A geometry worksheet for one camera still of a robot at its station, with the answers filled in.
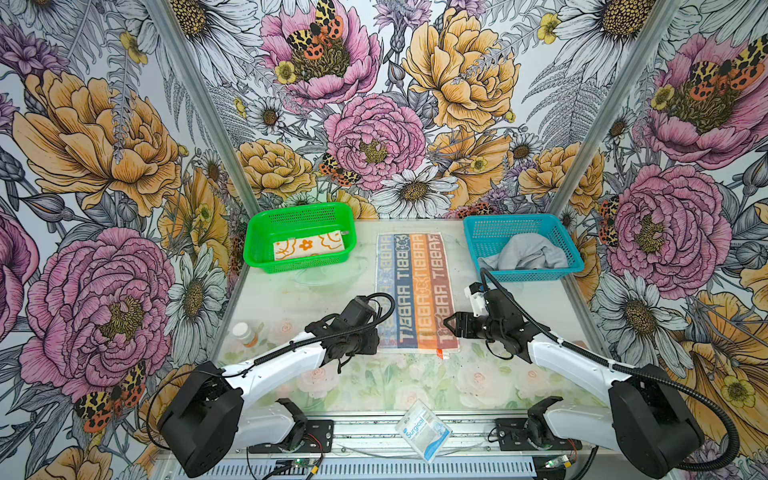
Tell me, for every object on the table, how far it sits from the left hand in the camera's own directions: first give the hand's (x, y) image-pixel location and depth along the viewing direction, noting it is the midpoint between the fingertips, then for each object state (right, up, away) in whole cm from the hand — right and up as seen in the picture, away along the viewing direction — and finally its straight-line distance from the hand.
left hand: (370, 348), depth 85 cm
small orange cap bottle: (-34, +3, +1) cm, 34 cm away
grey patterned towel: (+14, +20, +23) cm, 34 cm away
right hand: (+24, +4, +2) cm, 24 cm away
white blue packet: (+14, -17, -10) cm, 24 cm away
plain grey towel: (+53, +27, +23) cm, 64 cm away
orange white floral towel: (-23, +29, +28) cm, 46 cm away
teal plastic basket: (+39, +33, +21) cm, 55 cm away
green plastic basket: (-36, +39, +39) cm, 66 cm away
